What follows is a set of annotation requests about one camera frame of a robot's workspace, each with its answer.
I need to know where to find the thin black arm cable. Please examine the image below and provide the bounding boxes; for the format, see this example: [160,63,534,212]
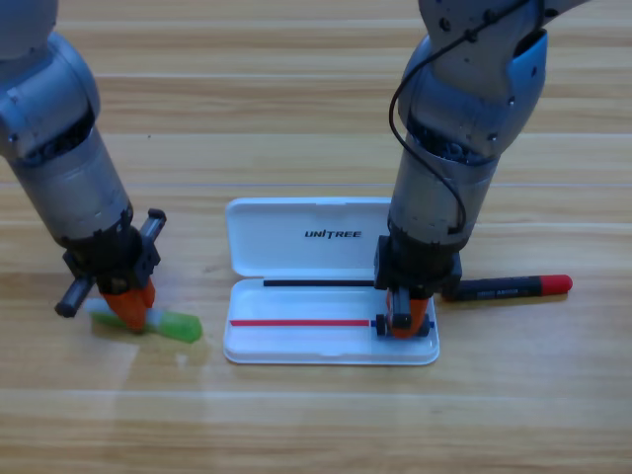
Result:
[388,0,544,236]

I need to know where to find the white Unitree pencil case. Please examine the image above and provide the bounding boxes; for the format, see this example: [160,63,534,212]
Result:
[222,197,440,366]

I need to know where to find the small black eraser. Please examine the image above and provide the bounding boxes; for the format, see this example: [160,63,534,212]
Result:
[375,313,431,340]

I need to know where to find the black marker with red cap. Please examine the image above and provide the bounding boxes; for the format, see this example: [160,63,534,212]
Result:
[440,274,574,302]

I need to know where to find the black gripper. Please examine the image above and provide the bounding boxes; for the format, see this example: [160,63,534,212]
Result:
[372,235,464,340]
[53,207,168,333]

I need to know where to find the green highlighter pen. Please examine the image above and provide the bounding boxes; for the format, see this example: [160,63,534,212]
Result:
[83,297,203,344]

